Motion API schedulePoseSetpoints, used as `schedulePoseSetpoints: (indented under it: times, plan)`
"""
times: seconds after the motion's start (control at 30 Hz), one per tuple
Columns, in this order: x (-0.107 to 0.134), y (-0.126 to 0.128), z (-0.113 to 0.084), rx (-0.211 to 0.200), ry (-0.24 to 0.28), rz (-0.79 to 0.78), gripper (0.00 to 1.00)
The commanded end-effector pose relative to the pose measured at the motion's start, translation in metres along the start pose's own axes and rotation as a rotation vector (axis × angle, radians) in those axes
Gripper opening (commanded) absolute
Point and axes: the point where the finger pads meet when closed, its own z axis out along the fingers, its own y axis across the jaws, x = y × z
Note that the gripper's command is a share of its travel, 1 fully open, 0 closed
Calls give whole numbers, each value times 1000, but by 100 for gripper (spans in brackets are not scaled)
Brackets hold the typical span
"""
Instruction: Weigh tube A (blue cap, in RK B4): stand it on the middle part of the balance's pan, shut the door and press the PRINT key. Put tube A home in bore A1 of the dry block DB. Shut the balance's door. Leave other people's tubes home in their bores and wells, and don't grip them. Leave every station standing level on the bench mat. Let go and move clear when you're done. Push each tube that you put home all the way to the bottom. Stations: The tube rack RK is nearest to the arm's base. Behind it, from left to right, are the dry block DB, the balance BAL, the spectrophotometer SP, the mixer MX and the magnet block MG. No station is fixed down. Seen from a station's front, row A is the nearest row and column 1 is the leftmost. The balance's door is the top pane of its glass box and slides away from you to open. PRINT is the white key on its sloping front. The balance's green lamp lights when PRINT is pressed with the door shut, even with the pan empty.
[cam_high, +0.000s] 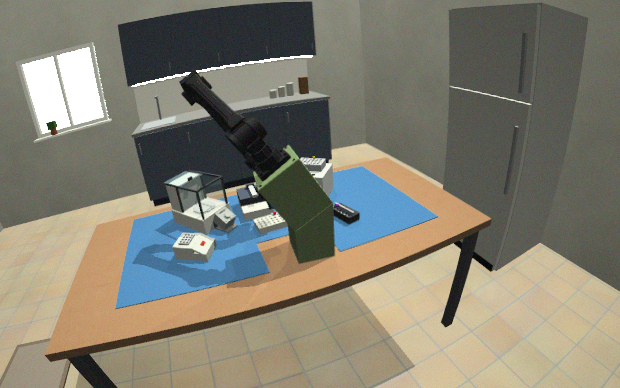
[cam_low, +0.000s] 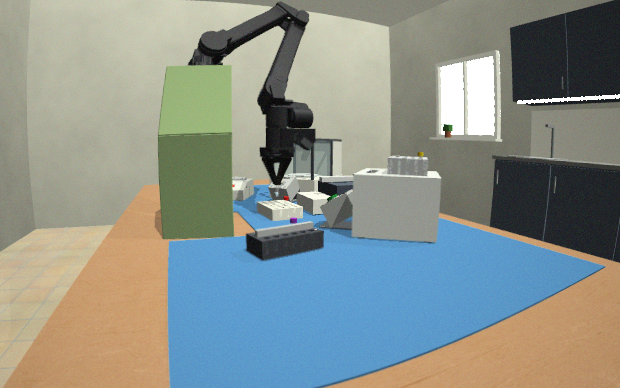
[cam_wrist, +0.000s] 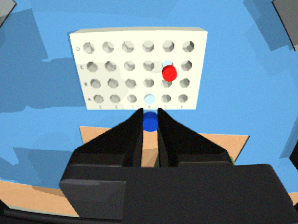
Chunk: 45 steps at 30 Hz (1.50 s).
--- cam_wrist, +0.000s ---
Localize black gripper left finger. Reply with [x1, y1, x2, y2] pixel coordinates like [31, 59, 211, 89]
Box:
[66, 107, 144, 167]

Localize black rectangular block with grey bar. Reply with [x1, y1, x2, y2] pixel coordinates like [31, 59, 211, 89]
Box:
[289, 141, 298, 170]

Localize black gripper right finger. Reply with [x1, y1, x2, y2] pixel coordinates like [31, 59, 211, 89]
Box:
[157, 107, 234, 167]

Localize blue bench mat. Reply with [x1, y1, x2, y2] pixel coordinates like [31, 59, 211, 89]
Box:
[0, 0, 298, 193]

